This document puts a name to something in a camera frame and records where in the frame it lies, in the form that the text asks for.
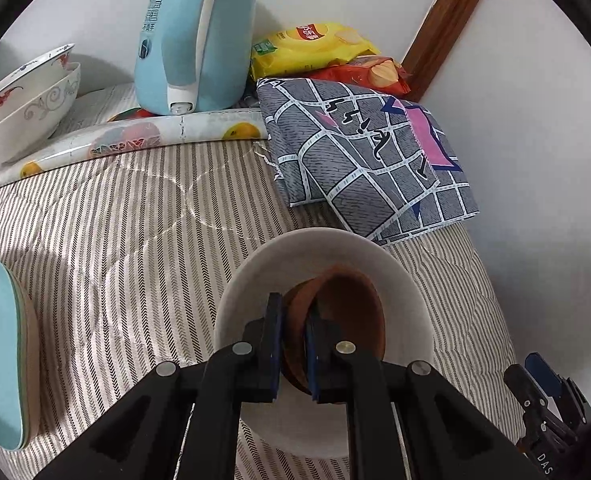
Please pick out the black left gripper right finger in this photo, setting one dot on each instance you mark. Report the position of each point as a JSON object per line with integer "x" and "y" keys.
{"x": 404, "y": 422}

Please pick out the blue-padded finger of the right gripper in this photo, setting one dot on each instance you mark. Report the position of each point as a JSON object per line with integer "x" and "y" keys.
{"x": 543, "y": 374}

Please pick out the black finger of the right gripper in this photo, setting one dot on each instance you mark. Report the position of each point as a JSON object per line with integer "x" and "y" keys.
{"x": 527, "y": 392}

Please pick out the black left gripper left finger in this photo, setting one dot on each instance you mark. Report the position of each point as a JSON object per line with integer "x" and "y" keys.
{"x": 181, "y": 422}

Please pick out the plain white bowl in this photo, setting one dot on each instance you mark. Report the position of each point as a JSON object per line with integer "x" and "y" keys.
{"x": 295, "y": 423}

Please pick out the small brown bowl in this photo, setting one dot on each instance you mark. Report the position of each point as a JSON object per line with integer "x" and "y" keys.
{"x": 341, "y": 295}

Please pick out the green plate under blue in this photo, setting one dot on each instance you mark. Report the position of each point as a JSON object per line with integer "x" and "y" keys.
{"x": 29, "y": 364}

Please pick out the grey checkered cloth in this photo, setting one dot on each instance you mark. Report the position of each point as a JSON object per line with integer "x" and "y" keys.
{"x": 383, "y": 165}

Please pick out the fruit print table mat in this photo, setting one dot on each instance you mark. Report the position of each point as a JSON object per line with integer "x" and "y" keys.
{"x": 116, "y": 138}

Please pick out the white bowl grey swirl pattern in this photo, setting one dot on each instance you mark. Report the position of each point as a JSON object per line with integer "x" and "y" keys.
{"x": 35, "y": 121}

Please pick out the red snack bag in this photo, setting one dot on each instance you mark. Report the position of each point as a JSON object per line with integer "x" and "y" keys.
{"x": 368, "y": 71}

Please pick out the white bowl red bat pattern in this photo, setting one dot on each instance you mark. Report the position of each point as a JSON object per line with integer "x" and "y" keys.
{"x": 30, "y": 79}

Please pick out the light blue electric kettle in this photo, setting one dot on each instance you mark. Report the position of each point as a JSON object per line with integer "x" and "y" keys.
{"x": 193, "y": 55}

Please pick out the yellow chips bag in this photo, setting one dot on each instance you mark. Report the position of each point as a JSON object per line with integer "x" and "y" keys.
{"x": 306, "y": 48}

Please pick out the brown wooden door frame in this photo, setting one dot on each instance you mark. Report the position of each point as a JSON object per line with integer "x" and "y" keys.
{"x": 434, "y": 41}

